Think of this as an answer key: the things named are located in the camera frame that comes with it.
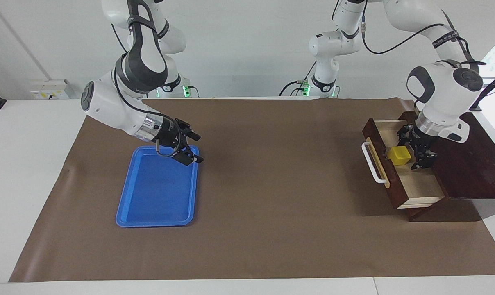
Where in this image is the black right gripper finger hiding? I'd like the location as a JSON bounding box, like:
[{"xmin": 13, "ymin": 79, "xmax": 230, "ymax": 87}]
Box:
[
  {"xmin": 177, "ymin": 119, "xmax": 202, "ymax": 141},
  {"xmin": 172, "ymin": 147, "xmax": 204, "ymax": 166}
]

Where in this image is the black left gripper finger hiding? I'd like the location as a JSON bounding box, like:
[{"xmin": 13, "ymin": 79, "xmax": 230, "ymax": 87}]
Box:
[
  {"xmin": 411, "ymin": 148, "xmax": 439, "ymax": 170},
  {"xmin": 396, "ymin": 125, "xmax": 412, "ymax": 145}
]

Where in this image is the yellow cube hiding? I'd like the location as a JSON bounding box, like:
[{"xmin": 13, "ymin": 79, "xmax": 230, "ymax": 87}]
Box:
[{"xmin": 387, "ymin": 146, "xmax": 412, "ymax": 166}]

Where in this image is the wooden drawer with white handle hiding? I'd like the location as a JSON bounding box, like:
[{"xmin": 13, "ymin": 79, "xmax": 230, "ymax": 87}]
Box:
[{"xmin": 361, "ymin": 118, "xmax": 447, "ymax": 210}]

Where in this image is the dark wooden drawer cabinet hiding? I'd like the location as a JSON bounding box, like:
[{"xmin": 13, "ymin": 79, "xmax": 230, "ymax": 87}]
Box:
[{"xmin": 398, "ymin": 111, "xmax": 495, "ymax": 222}]

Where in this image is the blue plastic tray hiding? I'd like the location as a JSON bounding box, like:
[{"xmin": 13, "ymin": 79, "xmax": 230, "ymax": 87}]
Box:
[{"xmin": 116, "ymin": 145, "xmax": 200, "ymax": 228}]

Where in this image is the black angled pole stand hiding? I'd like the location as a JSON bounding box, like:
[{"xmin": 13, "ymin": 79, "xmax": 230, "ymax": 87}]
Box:
[{"xmin": 469, "ymin": 66, "xmax": 495, "ymax": 112}]

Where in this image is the brown paper table mat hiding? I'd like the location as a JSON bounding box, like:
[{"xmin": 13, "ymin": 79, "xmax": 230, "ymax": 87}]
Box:
[{"xmin": 9, "ymin": 98, "xmax": 495, "ymax": 282}]

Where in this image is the white wall socket box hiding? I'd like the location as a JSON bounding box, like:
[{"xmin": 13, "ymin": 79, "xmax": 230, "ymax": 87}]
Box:
[{"xmin": 30, "ymin": 79, "xmax": 74, "ymax": 100}]

